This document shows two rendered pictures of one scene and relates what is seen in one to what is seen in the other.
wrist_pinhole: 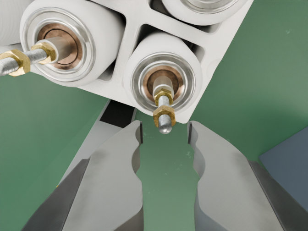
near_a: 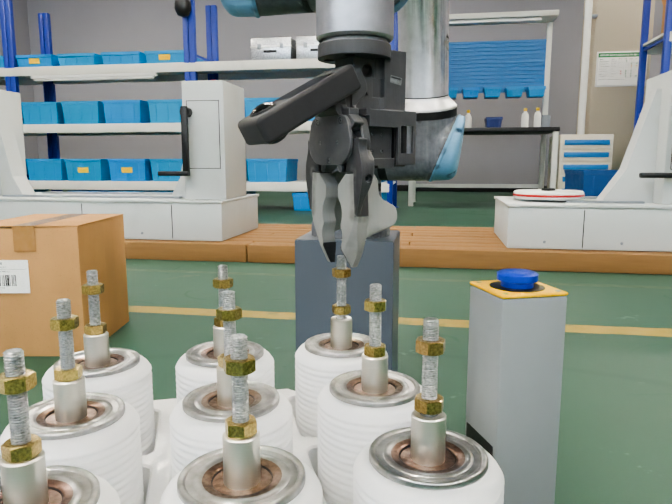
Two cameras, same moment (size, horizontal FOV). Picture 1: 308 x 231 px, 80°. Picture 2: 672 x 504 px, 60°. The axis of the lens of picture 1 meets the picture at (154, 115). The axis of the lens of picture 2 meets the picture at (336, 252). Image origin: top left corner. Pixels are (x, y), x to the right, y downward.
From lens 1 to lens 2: 0.54 m
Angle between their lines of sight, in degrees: 68
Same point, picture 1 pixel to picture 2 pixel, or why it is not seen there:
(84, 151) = (495, 361)
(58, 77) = (410, 381)
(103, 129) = (486, 420)
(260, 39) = not seen: hidden behind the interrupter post
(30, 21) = (366, 400)
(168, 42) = (300, 357)
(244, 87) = not seen: hidden behind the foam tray
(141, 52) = (324, 362)
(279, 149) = not seen: hidden behind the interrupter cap
